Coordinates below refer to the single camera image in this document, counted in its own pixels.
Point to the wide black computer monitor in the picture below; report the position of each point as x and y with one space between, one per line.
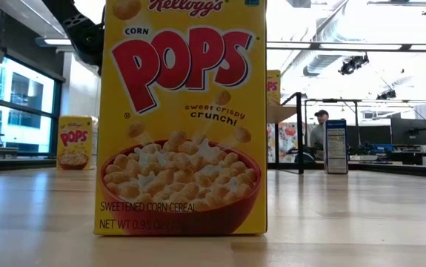
370 134

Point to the office desk row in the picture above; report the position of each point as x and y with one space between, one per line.
401 157

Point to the colourful printed banner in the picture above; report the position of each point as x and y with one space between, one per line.
290 141

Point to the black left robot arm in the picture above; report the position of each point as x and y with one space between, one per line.
83 37

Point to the wooden shelf with black legs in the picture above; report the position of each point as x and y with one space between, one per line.
300 141

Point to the silver ceiling air duct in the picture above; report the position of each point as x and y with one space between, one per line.
320 65

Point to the black ceiling-mounted device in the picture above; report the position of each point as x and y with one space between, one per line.
386 94
353 64

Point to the blue Frosted Flakes cereal box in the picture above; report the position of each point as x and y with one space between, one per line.
335 146

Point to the thin black metal stand frame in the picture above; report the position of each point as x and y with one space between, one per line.
331 100

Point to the yellow Corn Pops cereal box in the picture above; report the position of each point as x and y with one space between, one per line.
75 142
273 88
183 122

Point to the person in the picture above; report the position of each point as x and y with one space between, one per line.
318 133

